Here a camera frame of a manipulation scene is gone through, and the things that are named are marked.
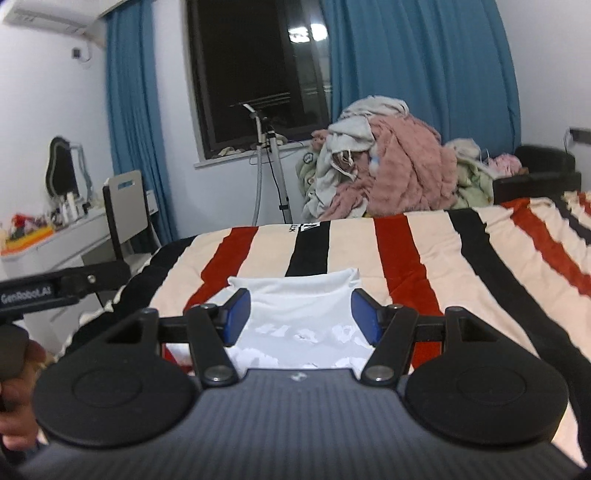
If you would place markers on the striped fleece blanket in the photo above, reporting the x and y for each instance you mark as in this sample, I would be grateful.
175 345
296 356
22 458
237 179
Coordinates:
485 300

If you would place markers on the cosmetic bottles group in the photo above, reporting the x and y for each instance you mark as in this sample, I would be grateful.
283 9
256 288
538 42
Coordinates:
71 207

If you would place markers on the orange box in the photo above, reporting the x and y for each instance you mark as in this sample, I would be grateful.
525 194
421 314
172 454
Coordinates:
25 242

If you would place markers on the black and white chair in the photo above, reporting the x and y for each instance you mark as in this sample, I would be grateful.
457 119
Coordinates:
127 207

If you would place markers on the pale green cloth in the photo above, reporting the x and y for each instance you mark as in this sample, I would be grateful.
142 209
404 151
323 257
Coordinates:
473 184

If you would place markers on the wide blue curtain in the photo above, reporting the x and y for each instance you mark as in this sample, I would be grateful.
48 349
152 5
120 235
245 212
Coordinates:
415 60

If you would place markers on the pink fluffy blanket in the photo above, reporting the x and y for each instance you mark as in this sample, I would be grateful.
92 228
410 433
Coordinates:
411 175

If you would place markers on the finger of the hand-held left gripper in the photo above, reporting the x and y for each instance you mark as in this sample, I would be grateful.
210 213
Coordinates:
92 278

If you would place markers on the white air conditioner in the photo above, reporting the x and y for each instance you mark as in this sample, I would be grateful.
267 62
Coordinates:
51 16

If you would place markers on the white tripod stand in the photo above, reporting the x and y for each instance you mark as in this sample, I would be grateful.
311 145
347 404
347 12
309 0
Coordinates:
277 184

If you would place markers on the black armchair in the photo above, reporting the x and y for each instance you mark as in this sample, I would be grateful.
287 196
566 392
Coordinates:
540 177

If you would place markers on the wavy vanity mirror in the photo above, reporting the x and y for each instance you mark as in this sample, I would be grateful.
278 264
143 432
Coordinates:
62 166

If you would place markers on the white dresser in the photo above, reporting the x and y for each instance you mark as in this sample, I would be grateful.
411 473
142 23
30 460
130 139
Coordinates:
69 240

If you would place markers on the small pink cloth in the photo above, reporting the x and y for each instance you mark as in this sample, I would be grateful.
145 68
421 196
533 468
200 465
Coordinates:
507 165

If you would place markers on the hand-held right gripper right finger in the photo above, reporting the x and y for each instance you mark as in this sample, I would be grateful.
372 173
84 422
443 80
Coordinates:
364 318

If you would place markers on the person's left hand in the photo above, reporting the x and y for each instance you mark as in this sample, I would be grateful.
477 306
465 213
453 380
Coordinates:
18 406

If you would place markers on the pale green patterned blanket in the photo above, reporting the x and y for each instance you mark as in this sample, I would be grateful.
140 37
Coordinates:
307 177

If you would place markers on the small red object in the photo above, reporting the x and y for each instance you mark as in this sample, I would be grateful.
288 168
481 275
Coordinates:
21 221

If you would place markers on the grey wall socket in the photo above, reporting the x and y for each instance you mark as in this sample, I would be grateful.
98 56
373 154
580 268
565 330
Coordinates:
77 53

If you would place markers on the narrow blue curtain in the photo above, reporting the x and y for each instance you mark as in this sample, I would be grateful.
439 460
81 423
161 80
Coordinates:
138 129

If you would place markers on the cream cloth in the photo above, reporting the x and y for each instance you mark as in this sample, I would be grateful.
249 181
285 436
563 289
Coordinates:
461 148

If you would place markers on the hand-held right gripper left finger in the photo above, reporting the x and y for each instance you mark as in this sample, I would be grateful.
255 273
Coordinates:
238 318

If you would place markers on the white printed t-shirt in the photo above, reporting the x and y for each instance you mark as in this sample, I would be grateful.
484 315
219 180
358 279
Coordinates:
300 300

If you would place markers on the small beige cloth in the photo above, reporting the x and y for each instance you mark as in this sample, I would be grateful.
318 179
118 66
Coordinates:
230 151

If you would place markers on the dark window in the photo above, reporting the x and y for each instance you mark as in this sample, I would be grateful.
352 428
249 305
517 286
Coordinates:
249 69

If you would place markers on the grey white garment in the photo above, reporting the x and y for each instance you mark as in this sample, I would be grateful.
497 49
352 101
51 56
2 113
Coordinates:
360 117

